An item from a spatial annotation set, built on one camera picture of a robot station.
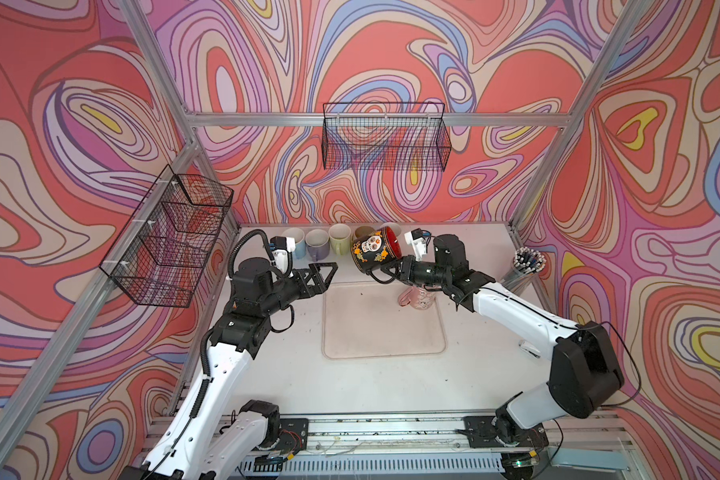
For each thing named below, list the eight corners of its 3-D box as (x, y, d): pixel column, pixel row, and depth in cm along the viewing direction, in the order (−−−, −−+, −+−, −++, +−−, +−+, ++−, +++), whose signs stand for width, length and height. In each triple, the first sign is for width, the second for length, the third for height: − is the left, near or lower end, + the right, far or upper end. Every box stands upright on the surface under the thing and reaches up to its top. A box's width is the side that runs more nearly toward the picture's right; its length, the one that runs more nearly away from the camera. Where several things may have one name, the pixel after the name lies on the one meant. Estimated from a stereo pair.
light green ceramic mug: (338, 261, 110) (336, 243, 102) (328, 244, 115) (325, 225, 107) (355, 254, 112) (355, 236, 104) (345, 238, 117) (344, 219, 109)
